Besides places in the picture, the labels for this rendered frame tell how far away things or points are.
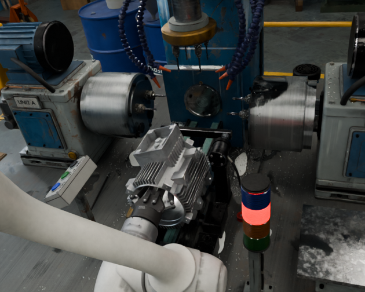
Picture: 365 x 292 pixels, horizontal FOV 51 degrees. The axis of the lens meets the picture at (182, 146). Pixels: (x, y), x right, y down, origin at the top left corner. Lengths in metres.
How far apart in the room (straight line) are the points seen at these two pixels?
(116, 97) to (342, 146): 0.76
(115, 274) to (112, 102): 0.69
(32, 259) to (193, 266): 0.71
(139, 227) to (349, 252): 0.53
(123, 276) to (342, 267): 0.53
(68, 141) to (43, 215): 0.93
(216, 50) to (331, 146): 0.57
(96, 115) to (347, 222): 0.89
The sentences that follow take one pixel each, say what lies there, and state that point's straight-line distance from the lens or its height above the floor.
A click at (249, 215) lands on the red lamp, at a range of 0.82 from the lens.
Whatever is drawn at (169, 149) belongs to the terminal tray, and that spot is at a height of 1.13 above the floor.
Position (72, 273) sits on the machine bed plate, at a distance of 1.26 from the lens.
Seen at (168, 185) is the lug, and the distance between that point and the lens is 0.98.
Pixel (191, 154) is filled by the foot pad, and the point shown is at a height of 1.10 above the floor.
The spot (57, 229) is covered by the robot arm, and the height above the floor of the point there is 1.32.
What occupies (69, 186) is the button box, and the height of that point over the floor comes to 1.07.
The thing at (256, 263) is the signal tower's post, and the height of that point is 0.97.
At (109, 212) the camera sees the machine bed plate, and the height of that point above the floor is 0.80.
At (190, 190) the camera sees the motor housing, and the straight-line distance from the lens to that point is 1.03.
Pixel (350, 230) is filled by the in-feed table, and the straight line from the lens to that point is 1.12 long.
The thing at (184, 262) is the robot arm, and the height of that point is 1.13.
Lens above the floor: 1.75
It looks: 36 degrees down
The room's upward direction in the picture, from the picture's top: 9 degrees counter-clockwise
